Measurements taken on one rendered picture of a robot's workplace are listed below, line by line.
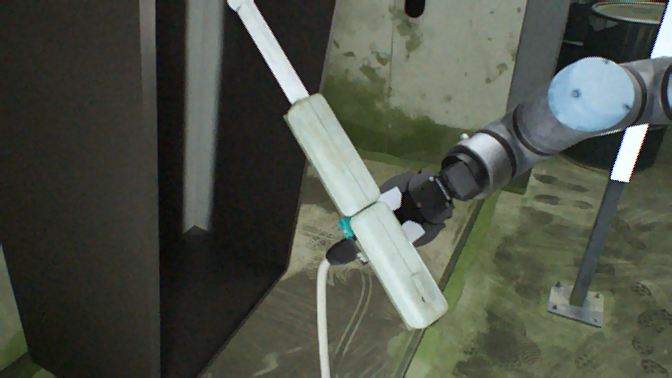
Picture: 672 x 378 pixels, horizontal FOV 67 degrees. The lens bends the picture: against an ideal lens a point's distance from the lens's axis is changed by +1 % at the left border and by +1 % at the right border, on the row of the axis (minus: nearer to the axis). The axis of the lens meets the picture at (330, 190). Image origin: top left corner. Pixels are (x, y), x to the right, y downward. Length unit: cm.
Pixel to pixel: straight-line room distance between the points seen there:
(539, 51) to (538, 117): 198
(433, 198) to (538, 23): 205
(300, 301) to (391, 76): 143
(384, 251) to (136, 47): 37
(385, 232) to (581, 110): 28
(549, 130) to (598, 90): 7
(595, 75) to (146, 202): 61
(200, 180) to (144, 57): 95
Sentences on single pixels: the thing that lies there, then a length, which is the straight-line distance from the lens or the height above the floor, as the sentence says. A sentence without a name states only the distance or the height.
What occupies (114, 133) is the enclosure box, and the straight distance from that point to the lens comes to 73.
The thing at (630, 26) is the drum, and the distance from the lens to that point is 315.
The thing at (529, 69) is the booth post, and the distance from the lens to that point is 272.
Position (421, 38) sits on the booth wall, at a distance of 280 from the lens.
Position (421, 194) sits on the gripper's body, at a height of 111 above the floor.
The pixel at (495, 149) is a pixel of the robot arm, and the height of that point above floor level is 115.
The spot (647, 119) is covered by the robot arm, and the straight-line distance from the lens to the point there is 80.
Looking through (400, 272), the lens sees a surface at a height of 108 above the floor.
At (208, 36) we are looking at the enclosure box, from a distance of 135.
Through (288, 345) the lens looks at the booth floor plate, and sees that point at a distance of 191.
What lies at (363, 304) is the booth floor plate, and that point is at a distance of 205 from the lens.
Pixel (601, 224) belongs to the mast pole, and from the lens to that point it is 208.
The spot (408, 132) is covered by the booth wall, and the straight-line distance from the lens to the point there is 299.
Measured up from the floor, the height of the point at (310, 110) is 123.
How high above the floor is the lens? 146
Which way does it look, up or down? 31 degrees down
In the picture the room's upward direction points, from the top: straight up
